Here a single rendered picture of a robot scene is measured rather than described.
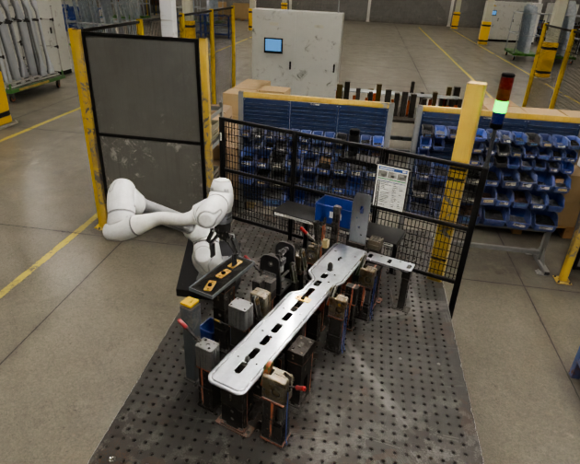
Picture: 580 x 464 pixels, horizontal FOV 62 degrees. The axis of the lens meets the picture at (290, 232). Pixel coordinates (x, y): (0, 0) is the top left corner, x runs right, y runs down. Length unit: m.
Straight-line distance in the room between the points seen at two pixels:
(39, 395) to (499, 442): 2.94
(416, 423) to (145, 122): 3.64
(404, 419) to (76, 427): 1.98
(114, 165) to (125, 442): 3.40
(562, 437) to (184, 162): 3.78
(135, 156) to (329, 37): 5.07
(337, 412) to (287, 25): 7.70
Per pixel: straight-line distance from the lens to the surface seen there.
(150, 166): 5.02
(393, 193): 3.19
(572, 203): 6.13
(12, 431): 3.53
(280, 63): 9.31
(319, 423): 2.33
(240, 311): 2.25
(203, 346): 2.14
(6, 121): 9.92
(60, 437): 3.39
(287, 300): 2.50
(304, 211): 3.38
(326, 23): 9.13
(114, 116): 5.03
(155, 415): 2.39
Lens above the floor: 2.46
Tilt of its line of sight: 28 degrees down
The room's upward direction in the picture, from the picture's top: 3 degrees clockwise
